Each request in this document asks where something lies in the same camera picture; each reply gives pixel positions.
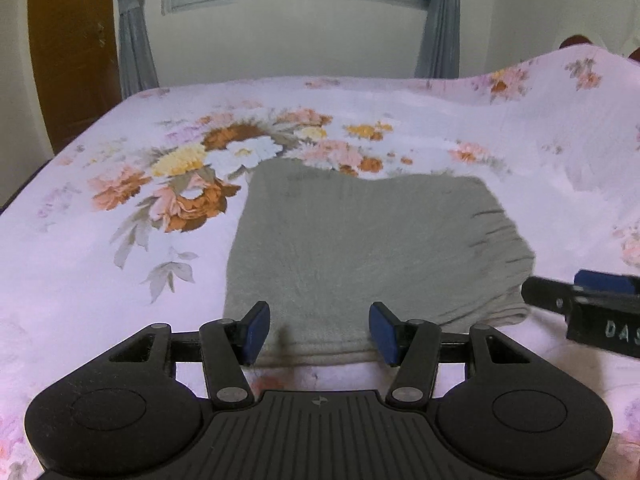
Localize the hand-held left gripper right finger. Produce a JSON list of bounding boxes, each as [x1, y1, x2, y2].
[[368, 301, 532, 407]]

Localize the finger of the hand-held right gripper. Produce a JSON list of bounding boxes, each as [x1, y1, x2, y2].
[[521, 275, 577, 319], [573, 269, 640, 295]]

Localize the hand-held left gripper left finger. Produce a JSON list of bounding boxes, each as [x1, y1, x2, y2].
[[107, 300, 272, 409]]

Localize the floral pink bed sheet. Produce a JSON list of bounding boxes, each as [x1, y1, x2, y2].
[[0, 44, 640, 480]]

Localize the brown wooden headboard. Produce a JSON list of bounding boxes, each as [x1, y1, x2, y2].
[[559, 34, 640, 62]]

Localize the grey curtain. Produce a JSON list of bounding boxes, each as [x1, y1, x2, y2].
[[110, 0, 161, 99], [416, 0, 462, 80]]

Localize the brown wooden door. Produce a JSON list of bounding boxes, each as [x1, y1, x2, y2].
[[27, 0, 124, 156]]

